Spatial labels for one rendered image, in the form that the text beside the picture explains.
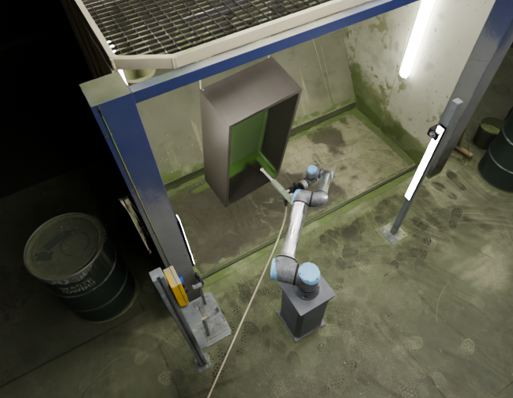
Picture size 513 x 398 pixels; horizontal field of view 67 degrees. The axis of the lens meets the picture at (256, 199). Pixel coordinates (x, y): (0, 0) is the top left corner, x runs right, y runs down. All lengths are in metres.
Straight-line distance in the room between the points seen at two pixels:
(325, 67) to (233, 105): 2.36
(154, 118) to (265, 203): 1.40
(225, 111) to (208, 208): 1.69
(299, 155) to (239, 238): 1.26
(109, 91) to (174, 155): 2.40
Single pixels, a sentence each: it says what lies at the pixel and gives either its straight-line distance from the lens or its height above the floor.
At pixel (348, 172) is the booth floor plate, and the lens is 4.39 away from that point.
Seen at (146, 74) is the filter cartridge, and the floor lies 1.30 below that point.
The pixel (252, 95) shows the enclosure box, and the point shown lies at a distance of 2.66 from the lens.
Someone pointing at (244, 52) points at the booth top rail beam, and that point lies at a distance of 1.91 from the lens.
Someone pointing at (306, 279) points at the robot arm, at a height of 0.91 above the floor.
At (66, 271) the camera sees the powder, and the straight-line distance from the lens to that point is 3.08.
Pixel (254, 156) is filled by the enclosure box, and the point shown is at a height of 0.52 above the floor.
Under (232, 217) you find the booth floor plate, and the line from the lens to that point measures 3.96.
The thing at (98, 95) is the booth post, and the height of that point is 2.29.
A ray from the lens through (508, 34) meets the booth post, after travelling 3.67.
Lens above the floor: 3.32
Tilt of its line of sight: 54 degrees down
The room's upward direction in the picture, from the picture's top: 2 degrees counter-clockwise
